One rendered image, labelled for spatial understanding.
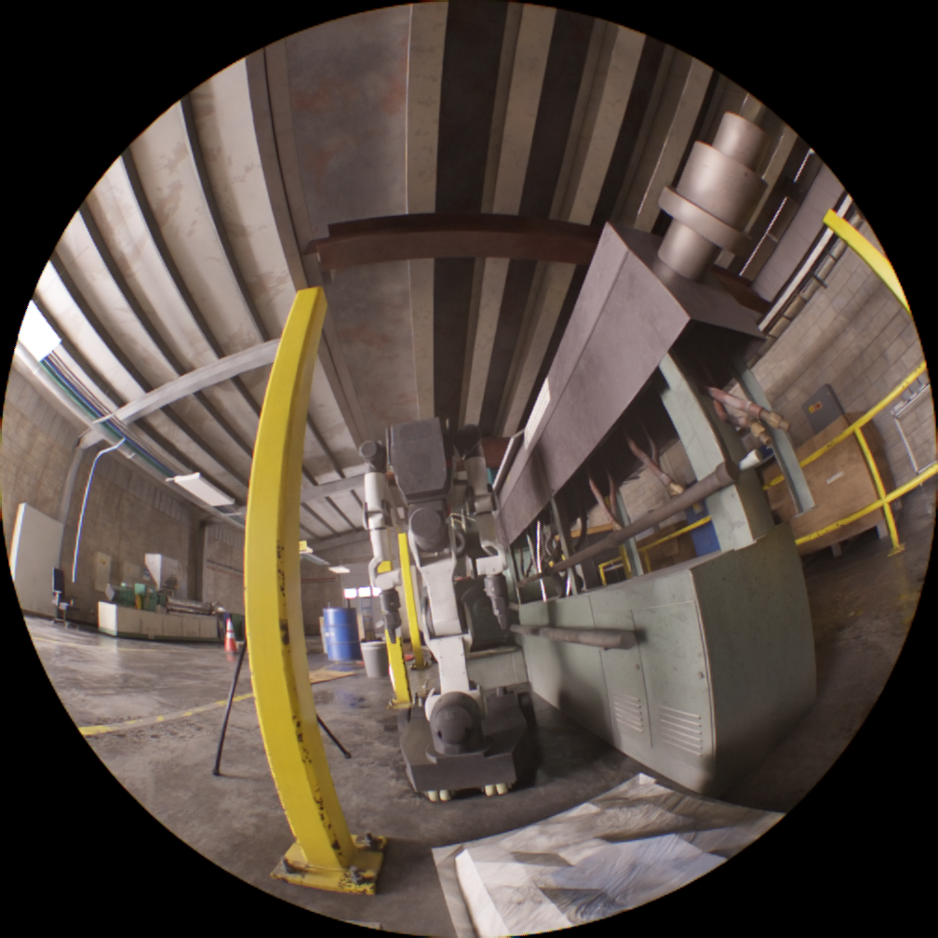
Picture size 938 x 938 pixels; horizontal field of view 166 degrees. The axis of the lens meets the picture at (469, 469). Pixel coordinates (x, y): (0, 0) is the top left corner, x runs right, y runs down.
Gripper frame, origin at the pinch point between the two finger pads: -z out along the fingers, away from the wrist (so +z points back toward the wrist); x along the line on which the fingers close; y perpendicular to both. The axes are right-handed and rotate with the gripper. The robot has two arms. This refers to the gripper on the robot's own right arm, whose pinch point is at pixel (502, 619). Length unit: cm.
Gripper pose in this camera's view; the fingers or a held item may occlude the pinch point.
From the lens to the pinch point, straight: 135.8
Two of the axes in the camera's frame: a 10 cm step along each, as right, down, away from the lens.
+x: -0.2, 2.3, 9.7
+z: -1.6, -9.6, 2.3
